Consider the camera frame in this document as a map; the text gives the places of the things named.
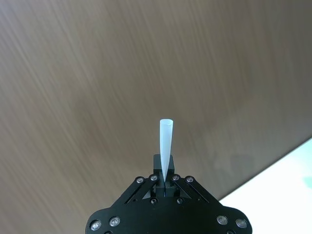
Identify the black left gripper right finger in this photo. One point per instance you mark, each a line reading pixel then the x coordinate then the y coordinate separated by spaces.
pixel 185 187

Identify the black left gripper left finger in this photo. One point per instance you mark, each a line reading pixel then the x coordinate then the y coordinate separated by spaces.
pixel 146 187

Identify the translucent white plastic straw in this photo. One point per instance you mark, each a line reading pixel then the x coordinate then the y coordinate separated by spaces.
pixel 167 141

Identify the white table cloth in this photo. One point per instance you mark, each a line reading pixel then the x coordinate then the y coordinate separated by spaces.
pixel 280 195

